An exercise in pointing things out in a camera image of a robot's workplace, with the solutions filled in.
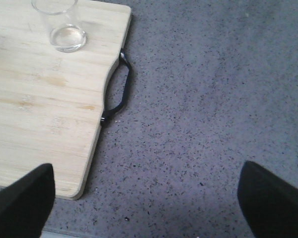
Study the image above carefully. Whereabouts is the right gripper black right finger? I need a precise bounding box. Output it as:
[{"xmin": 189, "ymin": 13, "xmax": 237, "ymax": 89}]
[{"xmin": 237, "ymin": 161, "xmax": 298, "ymax": 238}]

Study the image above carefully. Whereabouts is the light wooden cutting board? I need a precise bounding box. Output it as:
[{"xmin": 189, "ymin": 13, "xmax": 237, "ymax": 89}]
[{"xmin": 0, "ymin": 0, "xmax": 132, "ymax": 200}]

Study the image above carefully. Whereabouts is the clear glass measuring beaker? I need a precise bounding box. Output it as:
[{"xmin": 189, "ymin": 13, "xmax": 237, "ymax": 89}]
[{"xmin": 31, "ymin": 0, "xmax": 87, "ymax": 53}]

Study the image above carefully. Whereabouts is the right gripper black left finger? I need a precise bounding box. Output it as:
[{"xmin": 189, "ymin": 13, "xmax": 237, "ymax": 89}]
[{"xmin": 0, "ymin": 163, "xmax": 55, "ymax": 238}]

